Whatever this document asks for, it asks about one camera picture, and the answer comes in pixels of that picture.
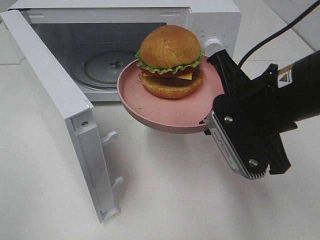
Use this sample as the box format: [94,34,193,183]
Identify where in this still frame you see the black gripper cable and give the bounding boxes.
[237,0,320,68]

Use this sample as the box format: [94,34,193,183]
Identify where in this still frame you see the white microwave oven body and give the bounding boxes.
[5,0,242,102]

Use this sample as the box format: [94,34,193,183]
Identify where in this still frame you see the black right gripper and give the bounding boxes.
[206,49,320,175]

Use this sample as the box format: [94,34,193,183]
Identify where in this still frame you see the burger with lettuce and cheese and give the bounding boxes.
[135,25,204,99]

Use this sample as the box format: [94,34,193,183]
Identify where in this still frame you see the upper white power knob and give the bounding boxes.
[201,36,224,56]

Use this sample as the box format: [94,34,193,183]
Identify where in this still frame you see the pink round plate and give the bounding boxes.
[117,56,224,134]

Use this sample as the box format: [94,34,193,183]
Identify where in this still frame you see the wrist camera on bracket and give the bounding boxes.
[203,94,268,180]

